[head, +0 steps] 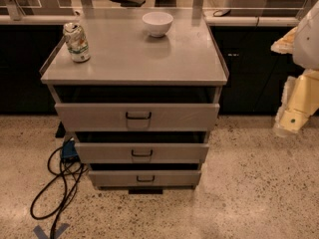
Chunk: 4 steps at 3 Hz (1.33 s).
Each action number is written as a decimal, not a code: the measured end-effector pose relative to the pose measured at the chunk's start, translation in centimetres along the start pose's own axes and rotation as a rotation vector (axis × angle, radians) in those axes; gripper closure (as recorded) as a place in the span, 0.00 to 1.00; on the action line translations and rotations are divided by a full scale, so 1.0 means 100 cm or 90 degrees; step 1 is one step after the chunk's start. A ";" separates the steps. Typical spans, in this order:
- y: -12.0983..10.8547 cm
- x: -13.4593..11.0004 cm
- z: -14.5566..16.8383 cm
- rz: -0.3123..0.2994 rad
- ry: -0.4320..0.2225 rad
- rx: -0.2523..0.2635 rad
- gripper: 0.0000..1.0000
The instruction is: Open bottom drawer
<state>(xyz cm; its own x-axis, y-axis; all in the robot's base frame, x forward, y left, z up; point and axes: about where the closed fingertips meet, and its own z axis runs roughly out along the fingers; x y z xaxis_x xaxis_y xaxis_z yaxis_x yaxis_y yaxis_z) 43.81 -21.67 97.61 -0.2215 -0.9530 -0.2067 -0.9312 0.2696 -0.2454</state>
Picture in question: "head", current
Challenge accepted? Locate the grey middle drawer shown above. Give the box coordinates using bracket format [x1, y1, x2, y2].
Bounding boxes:
[75, 143, 208, 163]

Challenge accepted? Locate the grey metal drawer cabinet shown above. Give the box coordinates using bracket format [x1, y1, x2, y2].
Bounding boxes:
[42, 8, 228, 190]

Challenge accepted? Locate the grey drawer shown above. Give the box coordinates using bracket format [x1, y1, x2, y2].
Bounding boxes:
[89, 170, 201, 187]
[55, 104, 219, 131]
[75, 143, 208, 163]

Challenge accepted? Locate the crushed white green can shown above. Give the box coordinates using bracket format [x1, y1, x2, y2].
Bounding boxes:
[63, 23, 91, 63]

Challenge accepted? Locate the grey bottom drawer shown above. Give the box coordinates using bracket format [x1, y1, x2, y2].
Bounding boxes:
[89, 170, 201, 187]

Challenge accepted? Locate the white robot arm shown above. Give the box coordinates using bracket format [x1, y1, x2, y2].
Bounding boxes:
[271, 1, 319, 137]

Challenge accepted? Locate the white ceramic bowl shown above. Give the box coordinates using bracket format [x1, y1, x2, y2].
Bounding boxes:
[143, 12, 173, 37]

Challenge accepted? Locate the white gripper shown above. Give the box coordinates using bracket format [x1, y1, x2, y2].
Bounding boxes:
[270, 27, 319, 137]

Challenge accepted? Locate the grey top drawer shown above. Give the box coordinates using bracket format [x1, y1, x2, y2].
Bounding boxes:
[55, 104, 219, 131]

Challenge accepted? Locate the black floor cable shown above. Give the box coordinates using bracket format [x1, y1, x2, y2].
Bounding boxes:
[29, 145, 88, 239]

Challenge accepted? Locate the black office chair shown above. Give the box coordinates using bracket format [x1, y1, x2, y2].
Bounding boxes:
[110, 0, 146, 7]

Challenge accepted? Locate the blue power box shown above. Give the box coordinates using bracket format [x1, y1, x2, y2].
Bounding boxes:
[61, 140, 79, 162]

